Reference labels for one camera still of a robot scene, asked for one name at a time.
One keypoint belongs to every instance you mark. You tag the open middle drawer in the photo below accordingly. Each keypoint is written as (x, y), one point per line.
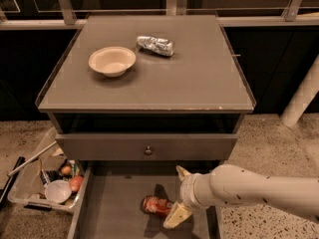
(111, 203)

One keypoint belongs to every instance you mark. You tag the clear plastic storage bin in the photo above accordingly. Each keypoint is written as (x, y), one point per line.
(32, 180)

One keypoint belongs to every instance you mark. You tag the red apple in bin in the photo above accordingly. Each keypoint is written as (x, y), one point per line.
(75, 183)

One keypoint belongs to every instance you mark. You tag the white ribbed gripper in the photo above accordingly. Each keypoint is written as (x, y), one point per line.
(186, 190)

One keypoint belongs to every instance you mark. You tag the grey stick over bin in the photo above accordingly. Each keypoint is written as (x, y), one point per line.
(34, 157)

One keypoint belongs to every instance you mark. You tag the orange fruit in bin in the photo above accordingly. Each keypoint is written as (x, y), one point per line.
(66, 170)

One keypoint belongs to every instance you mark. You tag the beige paper bowl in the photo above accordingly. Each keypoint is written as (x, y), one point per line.
(112, 61)

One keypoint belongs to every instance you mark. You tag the white diagonal support pole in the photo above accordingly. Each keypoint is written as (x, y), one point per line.
(306, 92)

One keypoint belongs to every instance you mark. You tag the closed top drawer with knob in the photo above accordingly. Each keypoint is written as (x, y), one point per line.
(147, 146)

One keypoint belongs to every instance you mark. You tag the grey drawer cabinet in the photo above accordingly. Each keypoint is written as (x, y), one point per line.
(199, 89)

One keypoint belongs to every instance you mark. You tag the red coke can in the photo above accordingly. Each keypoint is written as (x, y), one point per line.
(157, 206)

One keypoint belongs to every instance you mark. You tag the black flat object on floor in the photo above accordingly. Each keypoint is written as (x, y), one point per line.
(4, 191)

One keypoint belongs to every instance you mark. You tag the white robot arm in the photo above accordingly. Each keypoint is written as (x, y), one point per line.
(231, 185)

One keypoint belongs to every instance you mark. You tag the metal window frame rail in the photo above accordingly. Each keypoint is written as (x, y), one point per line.
(72, 14)

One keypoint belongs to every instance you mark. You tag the crumpled silver foil bag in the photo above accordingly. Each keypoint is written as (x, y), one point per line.
(160, 46)

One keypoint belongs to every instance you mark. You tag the white plastic bowl in bin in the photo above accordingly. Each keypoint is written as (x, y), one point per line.
(58, 191)

